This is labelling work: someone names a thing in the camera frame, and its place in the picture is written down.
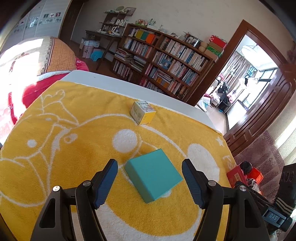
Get teal box lid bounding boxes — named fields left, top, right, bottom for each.
left=125, top=149, right=183, bottom=203

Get orange embossed toy block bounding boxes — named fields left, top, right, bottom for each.
left=247, top=167, right=263, bottom=184

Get black fuzzy sock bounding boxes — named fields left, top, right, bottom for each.
left=239, top=161, right=252, bottom=175

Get blue plastic stool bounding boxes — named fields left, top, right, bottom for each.
left=90, top=49, right=104, bottom=62

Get wooden door frame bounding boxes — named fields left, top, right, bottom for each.
left=184, top=19, right=296, bottom=158

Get white table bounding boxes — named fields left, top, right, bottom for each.
left=62, top=70, right=215, bottom=129

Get red blanket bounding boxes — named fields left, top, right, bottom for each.
left=0, top=58, right=90, bottom=144

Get green gift box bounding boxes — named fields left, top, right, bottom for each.
left=207, top=45, right=224, bottom=58

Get red gift box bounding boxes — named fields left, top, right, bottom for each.
left=209, top=35, right=227, bottom=49

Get yellow patterned towel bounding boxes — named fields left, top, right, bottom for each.
left=1, top=81, right=235, bottom=240

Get yellow white medicine box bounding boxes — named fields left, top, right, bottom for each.
left=130, top=100, right=156, bottom=125

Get large wooden bookshelf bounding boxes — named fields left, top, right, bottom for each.
left=110, top=24, right=214, bottom=102

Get white wardrobe doors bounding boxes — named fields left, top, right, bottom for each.
left=6, top=0, right=71, bottom=45

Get small wooden desk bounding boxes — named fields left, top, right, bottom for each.
left=85, top=30, right=121, bottom=70

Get orange plaid pillow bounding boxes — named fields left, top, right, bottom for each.
left=37, top=36, right=76, bottom=75

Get red flat box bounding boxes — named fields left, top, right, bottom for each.
left=226, top=166, right=247, bottom=188

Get tall narrow wooden shelf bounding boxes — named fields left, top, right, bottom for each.
left=98, top=11, right=128, bottom=37

